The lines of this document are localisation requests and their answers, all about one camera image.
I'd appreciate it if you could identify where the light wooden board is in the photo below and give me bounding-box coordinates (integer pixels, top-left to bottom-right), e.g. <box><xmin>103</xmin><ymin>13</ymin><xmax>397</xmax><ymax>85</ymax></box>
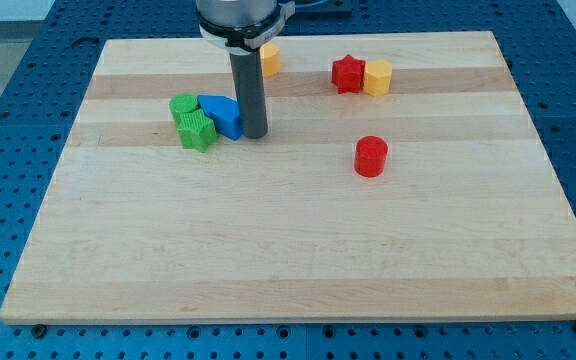
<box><xmin>0</xmin><ymin>31</ymin><xmax>576</xmax><ymax>325</ymax></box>

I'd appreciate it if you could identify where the green cylinder block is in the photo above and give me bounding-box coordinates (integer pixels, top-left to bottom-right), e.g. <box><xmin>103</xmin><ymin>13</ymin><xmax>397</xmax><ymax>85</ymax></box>
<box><xmin>169</xmin><ymin>93</ymin><xmax>199</xmax><ymax>125</ymax></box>

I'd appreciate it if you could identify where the red cylinder block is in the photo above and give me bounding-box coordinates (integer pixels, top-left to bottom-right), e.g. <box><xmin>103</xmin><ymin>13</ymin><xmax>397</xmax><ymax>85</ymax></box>
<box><xmin>354</xmin><ymin>136</ymin><xmax>388</xmax><ymax>178</ymax></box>

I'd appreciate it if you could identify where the yellow heart block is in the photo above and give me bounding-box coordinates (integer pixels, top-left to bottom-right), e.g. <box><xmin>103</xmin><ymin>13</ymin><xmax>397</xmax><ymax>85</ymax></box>
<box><xmin>260</xmin><ymin>42</ymin><xmax>281</xmax><ymax>78</ymax></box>

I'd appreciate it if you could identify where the red star block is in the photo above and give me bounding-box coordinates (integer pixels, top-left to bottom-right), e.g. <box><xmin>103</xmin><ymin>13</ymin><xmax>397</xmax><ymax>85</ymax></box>
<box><xmin>331</xmin><ymin>54</ymin><xmax>366</xmax><ymax>94</ymax></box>

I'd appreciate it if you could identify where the blue pentagon block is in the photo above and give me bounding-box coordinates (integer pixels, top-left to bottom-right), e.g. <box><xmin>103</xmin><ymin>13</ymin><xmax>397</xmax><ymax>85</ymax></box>
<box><xmin>198</xmin><ymin>95</ymin><xmax>243</xmax><ymax>141</ymax></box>

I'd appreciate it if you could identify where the yellow hexagon block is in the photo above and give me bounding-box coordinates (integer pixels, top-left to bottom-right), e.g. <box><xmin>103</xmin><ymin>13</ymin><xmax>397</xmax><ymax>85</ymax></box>
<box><xmin>363</xmin><ymin>60</ymin><xmax>393</xmax><ymax>96</ymax></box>

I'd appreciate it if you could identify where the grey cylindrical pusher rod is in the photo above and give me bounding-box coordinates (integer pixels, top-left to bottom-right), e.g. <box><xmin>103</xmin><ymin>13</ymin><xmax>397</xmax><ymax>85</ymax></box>
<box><xmin>230</xmin><ymin>50</ymin><xmax>268</xmax><ymax>139</ymax></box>

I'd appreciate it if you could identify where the green star block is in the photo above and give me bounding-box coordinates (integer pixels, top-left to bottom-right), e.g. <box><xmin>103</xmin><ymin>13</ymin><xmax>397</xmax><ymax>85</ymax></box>
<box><xmin>177</xmin><ymin>109</ymin><xmax>218</xmax><ymax>153</ymax></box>

